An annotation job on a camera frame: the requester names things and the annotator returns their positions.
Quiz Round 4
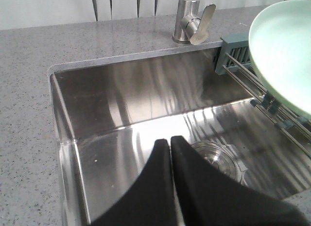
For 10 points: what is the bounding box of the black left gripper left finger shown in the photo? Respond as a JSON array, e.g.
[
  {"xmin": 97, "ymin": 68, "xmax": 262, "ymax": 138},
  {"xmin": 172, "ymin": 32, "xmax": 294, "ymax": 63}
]
[{"xmin": 92, "ymin": 139, "xmax": 178, "ymax": 226}]

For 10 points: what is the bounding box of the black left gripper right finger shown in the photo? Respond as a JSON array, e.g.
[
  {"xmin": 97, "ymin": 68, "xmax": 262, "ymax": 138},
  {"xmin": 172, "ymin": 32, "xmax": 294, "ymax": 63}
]
[{"xmin": 171, "ymin": 136, "xmax": 309, "ymax": 226}]

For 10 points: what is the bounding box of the stainless steel kitchen faucet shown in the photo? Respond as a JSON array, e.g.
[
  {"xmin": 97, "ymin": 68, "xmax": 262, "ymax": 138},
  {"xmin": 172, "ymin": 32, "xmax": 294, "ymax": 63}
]
[{"xmin": 172, "ymin": 0, "xmax": 216, "ymax": 45}]

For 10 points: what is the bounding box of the mint green round plate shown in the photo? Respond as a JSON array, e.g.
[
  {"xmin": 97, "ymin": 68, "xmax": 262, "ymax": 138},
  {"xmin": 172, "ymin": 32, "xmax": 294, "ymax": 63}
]
[{"xmin": 248, "ymin": 0, "xmax": 311, "ymax": 119}]

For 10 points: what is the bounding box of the grey extendable dish drying rack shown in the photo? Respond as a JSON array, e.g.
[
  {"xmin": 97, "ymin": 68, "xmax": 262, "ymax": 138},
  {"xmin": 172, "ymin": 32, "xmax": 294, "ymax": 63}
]
[{"xmin": 215, "ymin": 32, "xmax": 311, "ymax": 156}]

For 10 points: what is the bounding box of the round steel sink drain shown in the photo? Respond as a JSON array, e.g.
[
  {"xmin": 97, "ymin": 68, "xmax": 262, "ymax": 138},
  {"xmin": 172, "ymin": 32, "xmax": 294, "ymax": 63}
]
[{"xmin": 191, "ymin": 140, "xmax": 248, "ymax": 186}]

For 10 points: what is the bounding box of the stainless steel sink basin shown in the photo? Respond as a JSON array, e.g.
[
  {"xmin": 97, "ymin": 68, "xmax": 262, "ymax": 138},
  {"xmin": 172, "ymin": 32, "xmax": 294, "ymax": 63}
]
[{"xmin": 50, "ymin": 49, "xmax": 311, "ymax": 226}]

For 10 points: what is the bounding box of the white pleated curtain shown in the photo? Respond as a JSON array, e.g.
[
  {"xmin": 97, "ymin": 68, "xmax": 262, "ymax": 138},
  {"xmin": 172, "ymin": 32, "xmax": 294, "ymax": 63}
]
[{"xmin": 0, "ymin": 0, "xmax": 283, "ymax": 30}]

